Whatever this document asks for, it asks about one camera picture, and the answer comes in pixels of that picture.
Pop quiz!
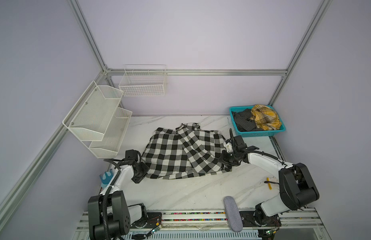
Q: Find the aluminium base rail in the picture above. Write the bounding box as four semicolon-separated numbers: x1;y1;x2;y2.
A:
72;207;327;240

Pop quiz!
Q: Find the white mesh two-tier shelf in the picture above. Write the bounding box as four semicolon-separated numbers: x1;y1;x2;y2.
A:
62;82;132;159

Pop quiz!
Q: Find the yellow plaid shirt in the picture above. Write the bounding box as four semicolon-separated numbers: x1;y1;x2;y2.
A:
250;105;282;131

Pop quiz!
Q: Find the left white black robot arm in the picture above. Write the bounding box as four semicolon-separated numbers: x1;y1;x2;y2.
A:
88;150;149;240

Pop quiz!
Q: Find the teal plastic basket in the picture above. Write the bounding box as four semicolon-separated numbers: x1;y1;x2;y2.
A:
229;106;286;138

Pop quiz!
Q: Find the white wire wall basket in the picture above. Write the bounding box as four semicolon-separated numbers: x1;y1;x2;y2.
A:
119;65;167;97

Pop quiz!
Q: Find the dark grey striped shirt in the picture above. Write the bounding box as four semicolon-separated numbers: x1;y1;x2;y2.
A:
232;109;262;132

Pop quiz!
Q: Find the black white checkered shirt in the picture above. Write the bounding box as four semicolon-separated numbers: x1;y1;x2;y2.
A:
142;123;232;180

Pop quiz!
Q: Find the left black corrugated cable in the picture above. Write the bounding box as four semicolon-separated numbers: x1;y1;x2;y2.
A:
102;158;129;240

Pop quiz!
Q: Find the aluminium frame profile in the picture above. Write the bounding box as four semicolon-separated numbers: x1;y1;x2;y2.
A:
107;69;287;76

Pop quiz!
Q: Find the grey foam microphone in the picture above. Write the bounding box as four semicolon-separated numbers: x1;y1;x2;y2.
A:
223;196;243;233

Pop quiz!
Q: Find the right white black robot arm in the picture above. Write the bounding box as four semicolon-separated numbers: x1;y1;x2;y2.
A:
219;130;319;227

